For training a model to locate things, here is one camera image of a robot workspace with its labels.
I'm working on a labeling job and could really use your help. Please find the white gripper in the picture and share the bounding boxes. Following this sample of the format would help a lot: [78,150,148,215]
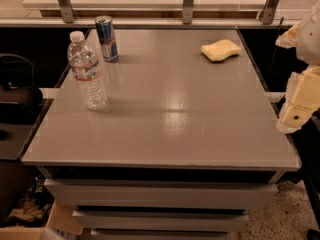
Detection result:
[275,0,320,134]

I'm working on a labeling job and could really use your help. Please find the yellow sponge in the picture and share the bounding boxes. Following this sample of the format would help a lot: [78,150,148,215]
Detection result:
[201,39,241,62]

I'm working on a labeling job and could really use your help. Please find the clear plastic water bottle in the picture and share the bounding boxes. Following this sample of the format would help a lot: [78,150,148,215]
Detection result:
[67,31,107,111]

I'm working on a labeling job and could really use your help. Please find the blue silver energy drink can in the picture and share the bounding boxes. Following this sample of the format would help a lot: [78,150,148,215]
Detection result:
[95,16,118,62]

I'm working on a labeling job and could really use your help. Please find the grey drawer cabinet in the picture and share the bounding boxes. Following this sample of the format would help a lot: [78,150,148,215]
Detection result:
[37,165,284,240]

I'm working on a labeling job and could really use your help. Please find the black chair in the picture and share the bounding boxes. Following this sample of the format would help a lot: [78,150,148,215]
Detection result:
[0,53,43,124]

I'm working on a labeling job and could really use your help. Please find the cardboard box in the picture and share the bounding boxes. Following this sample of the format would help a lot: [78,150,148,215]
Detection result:
[0,201,83,240]

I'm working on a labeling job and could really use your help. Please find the right metal shelf bracket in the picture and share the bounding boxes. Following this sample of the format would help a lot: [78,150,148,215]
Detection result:
[258,0,280,25]

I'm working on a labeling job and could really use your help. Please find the metal shelf bracket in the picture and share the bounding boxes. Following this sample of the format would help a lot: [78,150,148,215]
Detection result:
[57,0,75,23]
[182,0,194,24]
[258,0,280,25]

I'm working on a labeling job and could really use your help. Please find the middle metal shelf bracket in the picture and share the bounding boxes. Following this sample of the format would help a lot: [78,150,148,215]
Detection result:
[182,0,194,24]

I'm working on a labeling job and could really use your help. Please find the left metal shelf bracket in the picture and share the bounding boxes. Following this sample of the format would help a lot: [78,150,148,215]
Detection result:
[57,0,75,23]

